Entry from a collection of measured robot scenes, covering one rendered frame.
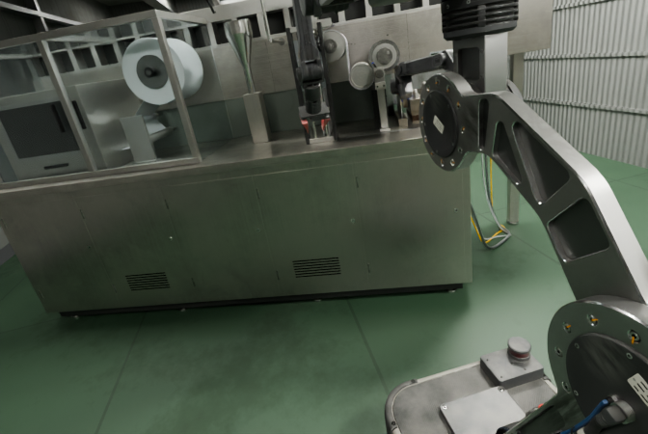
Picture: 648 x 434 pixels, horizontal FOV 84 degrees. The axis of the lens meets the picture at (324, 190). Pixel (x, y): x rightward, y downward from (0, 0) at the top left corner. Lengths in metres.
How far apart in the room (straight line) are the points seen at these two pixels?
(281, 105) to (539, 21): 1.48
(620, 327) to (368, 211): 1.38
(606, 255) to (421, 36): 1.84
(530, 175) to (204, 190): 1.57
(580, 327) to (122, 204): 1.99
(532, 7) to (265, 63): 1.47
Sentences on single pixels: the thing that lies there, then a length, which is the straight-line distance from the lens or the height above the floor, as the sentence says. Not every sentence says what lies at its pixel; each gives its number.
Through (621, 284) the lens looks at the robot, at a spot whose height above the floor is 1.01.
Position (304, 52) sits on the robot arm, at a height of 1.32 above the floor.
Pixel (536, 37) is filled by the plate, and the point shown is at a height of 1.21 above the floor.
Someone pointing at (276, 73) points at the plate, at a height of 1.24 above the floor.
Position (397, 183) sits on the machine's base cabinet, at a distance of 1.74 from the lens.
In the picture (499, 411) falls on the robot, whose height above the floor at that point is 0.26.
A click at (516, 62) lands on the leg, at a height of 1.08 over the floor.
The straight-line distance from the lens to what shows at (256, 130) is 2.07.
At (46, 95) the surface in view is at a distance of 2.27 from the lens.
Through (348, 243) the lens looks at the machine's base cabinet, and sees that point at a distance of 1.87.
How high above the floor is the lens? 1.30
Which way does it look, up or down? 20 degrees down
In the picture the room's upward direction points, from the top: 10 degrees counter-clockwise
